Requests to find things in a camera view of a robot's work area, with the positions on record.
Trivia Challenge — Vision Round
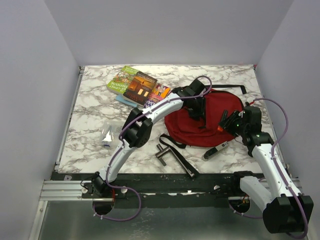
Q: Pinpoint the red backpack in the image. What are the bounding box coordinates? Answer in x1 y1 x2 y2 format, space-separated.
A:
159 84 247 179

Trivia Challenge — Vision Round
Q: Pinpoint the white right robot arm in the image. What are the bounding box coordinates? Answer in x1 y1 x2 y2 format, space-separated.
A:
218 105 314 237

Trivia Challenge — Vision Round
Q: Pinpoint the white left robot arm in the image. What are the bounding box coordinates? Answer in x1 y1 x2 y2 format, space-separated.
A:
91 75 212 198

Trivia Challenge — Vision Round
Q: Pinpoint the clear plastic bag of parts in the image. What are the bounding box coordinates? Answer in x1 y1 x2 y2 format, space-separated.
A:
100 122 115 148

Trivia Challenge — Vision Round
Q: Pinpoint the purple orange Roald Dahl book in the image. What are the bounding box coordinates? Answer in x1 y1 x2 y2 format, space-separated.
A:
143 83 171 108

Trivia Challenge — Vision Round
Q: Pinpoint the dark metal T-shaped tool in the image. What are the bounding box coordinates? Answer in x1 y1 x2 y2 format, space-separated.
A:
155 144 171 167

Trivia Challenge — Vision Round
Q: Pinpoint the dark brown novel book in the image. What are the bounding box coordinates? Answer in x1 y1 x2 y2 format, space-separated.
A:
122 71 157 107

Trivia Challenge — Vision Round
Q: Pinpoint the light blue notebook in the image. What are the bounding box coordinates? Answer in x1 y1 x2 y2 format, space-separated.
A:
115 94 138 108

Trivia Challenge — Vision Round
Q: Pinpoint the green treehouse book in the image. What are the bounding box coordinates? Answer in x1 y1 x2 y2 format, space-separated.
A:
106 65 138 95

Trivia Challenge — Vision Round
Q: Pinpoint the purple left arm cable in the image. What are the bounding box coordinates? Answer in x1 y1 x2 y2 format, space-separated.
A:
93 75 213 221

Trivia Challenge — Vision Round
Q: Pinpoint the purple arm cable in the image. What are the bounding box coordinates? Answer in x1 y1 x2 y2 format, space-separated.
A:
232 97 310 238
93 75 213 221

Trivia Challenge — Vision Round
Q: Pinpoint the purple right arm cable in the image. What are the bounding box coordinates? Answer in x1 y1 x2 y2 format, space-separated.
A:
232 97 310 238

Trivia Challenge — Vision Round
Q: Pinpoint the aluminium rail frame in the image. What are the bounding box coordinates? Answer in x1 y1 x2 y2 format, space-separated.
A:
40 65 314 239

